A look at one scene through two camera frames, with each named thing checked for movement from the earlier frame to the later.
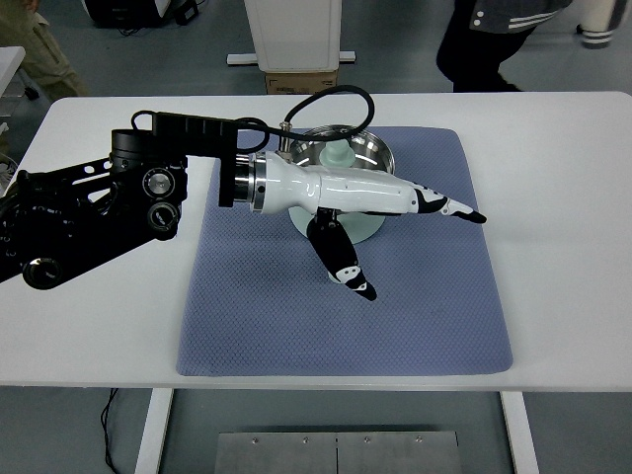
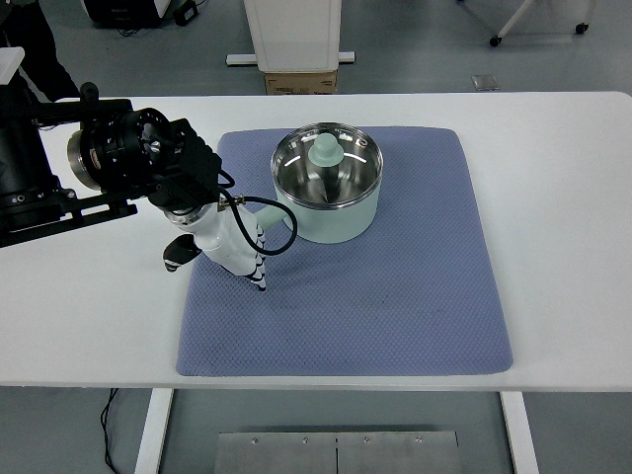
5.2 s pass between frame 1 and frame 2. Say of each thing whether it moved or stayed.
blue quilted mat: stayed
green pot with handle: moved
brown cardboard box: stayed
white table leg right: stayed
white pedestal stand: stayed
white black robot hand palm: moved
